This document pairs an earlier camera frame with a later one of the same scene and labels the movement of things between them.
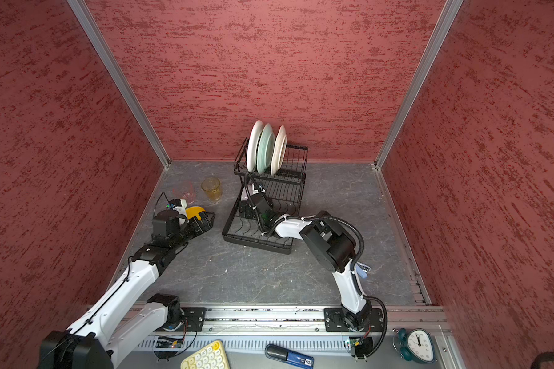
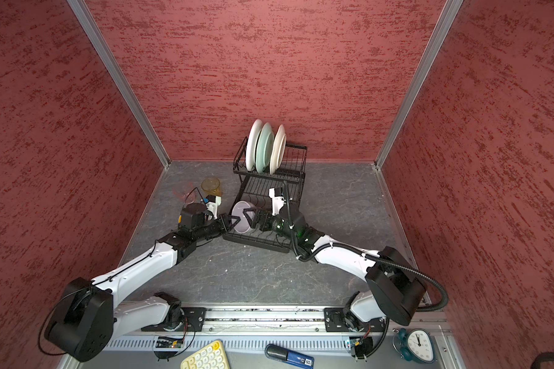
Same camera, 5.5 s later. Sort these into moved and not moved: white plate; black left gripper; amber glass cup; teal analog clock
Moved: black left gripper
Not moved: teal analog clock; white plate; amber glass cup
